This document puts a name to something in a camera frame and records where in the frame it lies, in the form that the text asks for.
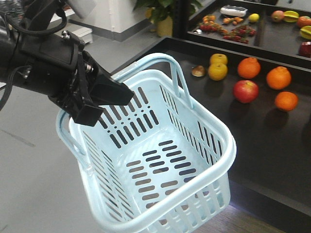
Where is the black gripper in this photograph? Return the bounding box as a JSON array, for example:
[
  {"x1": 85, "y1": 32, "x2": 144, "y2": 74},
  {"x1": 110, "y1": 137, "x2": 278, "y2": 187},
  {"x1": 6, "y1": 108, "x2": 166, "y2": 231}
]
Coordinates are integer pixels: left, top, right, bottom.
[{"x1": 15, "y1": 31, "x2": 134, "y2": 127}]

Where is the light blue plastic basket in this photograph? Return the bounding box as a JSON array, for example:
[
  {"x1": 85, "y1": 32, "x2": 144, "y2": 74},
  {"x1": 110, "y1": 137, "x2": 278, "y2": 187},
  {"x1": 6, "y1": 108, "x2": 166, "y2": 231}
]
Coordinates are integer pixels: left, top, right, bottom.
[{"x1": 56, "y1": 53, "x2": 236, "y2": 233}]

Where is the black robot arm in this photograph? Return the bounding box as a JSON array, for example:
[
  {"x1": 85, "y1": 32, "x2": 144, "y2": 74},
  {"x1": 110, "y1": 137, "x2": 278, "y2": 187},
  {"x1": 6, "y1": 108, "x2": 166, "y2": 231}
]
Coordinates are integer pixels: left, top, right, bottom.
[{"x1": 0, "y1": 0, "x2": 134, "y2": 126}]

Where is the brown shell mushroom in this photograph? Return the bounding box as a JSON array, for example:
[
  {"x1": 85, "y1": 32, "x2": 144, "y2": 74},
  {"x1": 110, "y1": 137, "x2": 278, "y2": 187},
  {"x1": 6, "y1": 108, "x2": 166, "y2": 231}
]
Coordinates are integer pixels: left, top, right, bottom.
[{"x1": 191, "y1": 66, "x2": 206, "y2": 77}]

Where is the potted green plant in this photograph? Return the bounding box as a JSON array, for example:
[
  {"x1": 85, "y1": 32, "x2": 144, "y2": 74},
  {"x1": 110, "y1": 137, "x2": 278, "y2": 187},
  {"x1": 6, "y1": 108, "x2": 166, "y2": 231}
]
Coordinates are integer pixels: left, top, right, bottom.
[{"x1": 133, "y1": 0, "x2": 202, "y2": 37}]

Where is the yellow apple back front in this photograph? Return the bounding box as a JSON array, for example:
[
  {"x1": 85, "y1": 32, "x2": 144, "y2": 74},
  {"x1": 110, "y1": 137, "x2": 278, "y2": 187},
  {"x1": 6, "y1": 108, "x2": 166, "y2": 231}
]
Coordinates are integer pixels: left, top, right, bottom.
[{"x1": 208, "y1": 63, "x2": 228, "y2": 81}]

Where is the yellow apple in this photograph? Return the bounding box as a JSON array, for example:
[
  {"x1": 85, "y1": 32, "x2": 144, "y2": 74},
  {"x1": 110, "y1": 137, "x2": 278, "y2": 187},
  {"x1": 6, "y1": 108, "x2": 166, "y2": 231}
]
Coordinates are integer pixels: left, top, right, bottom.
[
  {"x1": 208, "y1": 63, "x2": 228, "y2": 81},
  {"x1": 209, "y1": 53, "x2": 228, "y2": 65}
]

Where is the yellow apple back rear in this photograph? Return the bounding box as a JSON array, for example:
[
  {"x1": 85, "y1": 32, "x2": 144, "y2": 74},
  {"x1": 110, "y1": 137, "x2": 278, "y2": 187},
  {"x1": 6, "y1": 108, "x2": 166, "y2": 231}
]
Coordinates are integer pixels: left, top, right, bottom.
[{"x1": 209, "y1": 53, "x2": 228, "y2": 65}]

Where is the red apple back left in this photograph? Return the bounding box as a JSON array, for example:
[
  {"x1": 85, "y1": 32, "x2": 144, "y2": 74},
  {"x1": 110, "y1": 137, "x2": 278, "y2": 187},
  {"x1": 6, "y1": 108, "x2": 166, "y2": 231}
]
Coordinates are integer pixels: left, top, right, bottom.
[{"x1": 233, "y1": 80, "x2": 259, "y2": 103}]

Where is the orange back left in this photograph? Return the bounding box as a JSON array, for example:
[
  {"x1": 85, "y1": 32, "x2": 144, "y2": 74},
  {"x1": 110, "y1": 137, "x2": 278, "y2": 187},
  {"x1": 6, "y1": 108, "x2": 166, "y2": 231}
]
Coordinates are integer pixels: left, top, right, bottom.
[{"x1": 237, "y1": 57, "x2": 261, "y2": 79}]

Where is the black wood display table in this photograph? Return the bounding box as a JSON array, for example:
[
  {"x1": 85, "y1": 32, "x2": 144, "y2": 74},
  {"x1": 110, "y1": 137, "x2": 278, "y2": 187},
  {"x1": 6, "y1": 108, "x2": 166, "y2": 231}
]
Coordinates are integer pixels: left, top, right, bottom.
[{"x1": 116, "y1": 38, "x2": 311, "y2": 233}]

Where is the orange back right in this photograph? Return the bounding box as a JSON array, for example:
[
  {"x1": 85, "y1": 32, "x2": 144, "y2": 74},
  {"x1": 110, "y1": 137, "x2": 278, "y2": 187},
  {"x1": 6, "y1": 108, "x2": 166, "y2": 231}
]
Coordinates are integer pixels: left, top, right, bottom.
[{"x1": 266, "y1": 66, "x2": 292, "y2": 90}]

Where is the small orange center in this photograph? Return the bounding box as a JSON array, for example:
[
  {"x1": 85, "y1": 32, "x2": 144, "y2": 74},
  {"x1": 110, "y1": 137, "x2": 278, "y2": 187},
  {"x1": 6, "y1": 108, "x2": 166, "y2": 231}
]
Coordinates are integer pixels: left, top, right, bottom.
[{"x1": 274, "y1": 91, "x2": 299, "y2": 112}]

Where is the black upper display shelf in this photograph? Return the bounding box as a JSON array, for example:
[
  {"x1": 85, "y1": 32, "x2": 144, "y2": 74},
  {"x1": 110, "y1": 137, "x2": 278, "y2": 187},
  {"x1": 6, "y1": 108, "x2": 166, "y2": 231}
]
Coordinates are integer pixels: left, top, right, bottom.
[{"x1": 185, "y1": 0, "x2": 311, "y2": 68}]

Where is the red bell pepper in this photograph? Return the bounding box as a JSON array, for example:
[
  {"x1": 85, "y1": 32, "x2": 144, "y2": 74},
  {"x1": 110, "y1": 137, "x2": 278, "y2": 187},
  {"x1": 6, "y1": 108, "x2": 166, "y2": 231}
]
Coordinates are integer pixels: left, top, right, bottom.
[{"x1": 298, "y1": 41, "x2": 311, "y2": 58}]

